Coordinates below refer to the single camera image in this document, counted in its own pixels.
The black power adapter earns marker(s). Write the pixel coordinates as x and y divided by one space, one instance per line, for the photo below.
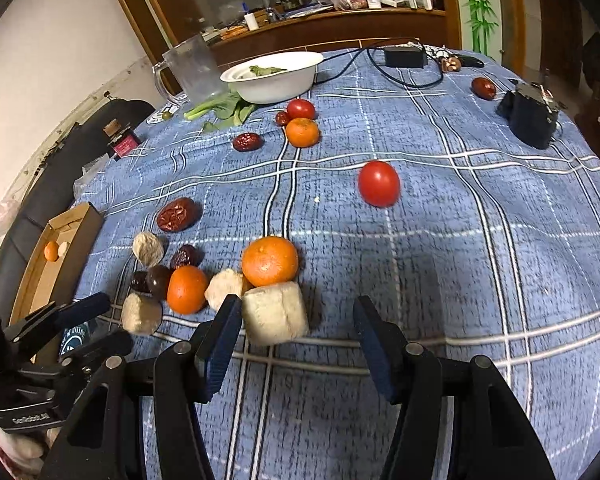
405 57

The small dark jujube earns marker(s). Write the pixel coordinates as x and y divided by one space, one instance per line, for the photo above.
139 282

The round beige yam piece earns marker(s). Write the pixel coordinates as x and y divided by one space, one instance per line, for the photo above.
226 282

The white bowl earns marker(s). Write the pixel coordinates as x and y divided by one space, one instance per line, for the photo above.
273 78

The clear plastic pitcher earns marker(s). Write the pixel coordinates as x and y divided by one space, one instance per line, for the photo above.
194 68

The large red tomato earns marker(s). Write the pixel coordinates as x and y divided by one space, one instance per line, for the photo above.
379 184

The cardboard tray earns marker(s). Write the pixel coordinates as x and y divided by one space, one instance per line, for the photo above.
43 280

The large beige yam chunk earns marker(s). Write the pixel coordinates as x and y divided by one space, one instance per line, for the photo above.
274 314

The tiny red jujube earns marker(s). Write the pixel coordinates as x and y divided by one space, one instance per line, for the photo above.
282 119

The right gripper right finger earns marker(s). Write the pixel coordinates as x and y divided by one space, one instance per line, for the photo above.
383 345

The gloved left hand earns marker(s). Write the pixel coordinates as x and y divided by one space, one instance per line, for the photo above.
22 455

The small red ink bottle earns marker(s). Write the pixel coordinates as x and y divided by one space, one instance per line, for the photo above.
121 139

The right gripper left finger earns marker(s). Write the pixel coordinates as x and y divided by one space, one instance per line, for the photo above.
214 343

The small red tomato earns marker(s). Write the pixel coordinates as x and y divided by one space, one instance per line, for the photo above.
301 108

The large wrinkled red jujube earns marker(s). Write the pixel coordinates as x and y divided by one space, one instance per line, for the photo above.
178 215

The dark purple passion fruit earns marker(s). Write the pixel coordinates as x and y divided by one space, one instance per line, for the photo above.
158 280

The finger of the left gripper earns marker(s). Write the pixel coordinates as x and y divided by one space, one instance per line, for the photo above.
76 366
44 324

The round blue emblem mat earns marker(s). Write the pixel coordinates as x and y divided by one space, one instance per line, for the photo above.
75 336

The black cup with utensils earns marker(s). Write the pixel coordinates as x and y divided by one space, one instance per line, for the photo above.
531 112

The black leather sofa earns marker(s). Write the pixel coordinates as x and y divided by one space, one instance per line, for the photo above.
52 192

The wooden cabinet counter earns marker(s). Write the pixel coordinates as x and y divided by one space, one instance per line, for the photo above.
492 27

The green leafy vegetable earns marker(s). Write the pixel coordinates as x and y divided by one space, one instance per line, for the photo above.
228 110

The blue plaid tablecloth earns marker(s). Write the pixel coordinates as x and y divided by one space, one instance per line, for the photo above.
492 248

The far red jujube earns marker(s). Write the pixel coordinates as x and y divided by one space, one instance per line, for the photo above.
247 142

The small brown figurine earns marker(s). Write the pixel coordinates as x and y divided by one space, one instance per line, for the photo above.
449 64

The white cup on counter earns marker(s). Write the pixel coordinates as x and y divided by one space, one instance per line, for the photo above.
251 22

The big orange mandarin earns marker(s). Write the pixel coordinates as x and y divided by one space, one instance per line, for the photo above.
270 260

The red jujube near cup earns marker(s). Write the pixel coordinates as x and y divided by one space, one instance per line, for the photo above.
484 88

